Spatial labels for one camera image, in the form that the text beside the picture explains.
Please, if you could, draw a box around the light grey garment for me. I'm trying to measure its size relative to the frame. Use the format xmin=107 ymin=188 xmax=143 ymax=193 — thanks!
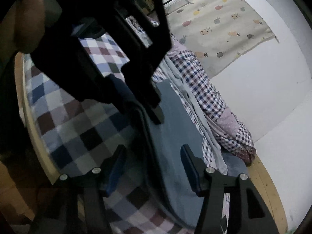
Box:
xmin=158 ymin=58 xmax=228 ymax=176

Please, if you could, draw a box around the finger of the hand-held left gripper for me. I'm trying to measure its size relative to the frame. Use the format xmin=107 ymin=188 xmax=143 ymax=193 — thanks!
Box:
xmin=32 ymin=32 xmax=137 ymax=114
xmin=114 ymin=0 xmax=172 ymax=125

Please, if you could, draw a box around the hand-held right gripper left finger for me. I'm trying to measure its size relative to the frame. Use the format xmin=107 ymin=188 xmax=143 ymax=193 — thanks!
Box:
xmin=30 ymin=144 xmax=127 ymax=234

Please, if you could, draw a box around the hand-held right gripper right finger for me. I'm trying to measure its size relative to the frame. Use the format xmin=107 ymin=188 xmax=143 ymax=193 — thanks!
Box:
xmin=180 ymin=144 xmax=279 ymax=234

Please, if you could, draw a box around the wooden bed frame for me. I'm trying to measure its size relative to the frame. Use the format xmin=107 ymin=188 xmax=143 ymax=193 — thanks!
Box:
xmin=15 ymin=54 xmax=288 ymax=234

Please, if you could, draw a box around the pineapple print curtain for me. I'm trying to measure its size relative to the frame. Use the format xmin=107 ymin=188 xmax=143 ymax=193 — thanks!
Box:
xmin=166 ymin=0 xmax=278 ymax=77

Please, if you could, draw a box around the checked quilt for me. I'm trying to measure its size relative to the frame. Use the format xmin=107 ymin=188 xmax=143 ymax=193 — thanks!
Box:
xmin=127 ymin=17 xmax=257 ymax=162

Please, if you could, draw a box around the checked bed sheet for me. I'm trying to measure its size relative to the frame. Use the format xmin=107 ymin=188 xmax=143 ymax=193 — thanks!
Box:
xmin=22 ymin=33 xmax=231 ymax=234

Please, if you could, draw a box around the dark teal shirt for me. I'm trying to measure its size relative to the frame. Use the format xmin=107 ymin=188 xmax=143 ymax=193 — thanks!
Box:
xmin=132 ymin=80 xmax=215 ymax=230

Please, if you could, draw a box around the person's left hand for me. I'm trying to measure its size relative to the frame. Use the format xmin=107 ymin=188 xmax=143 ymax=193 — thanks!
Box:
xmin=13 ymin=0 xmax=47 ymax=54

